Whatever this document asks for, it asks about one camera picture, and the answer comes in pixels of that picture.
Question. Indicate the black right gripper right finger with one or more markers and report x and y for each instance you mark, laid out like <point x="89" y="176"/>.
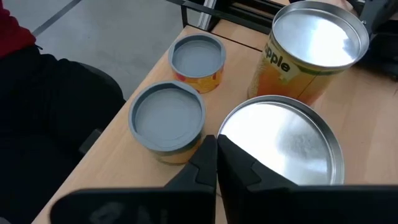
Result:
<point x="280" y="205"/>

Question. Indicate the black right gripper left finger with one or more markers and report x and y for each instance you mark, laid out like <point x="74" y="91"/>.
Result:
<point x="186" y="205"/>

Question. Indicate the tall apple can silver lid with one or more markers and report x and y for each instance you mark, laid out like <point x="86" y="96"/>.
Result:
<point x="317" y="37"/>

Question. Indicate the person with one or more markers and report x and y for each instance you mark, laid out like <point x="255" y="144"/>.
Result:
<point x="31" y="109"/>

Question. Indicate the black office chair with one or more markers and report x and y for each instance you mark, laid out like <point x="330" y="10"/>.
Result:
<point x="93" y="140"/>

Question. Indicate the black aluminium table frame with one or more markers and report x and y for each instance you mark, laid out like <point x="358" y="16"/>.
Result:
<point x="236" y="15"/>

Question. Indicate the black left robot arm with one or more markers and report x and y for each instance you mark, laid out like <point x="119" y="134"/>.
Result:
<point x="382" y="46"/>

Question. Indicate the black rail silver brackets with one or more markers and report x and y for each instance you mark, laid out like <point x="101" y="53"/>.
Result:
<point x="206" y="14"/>

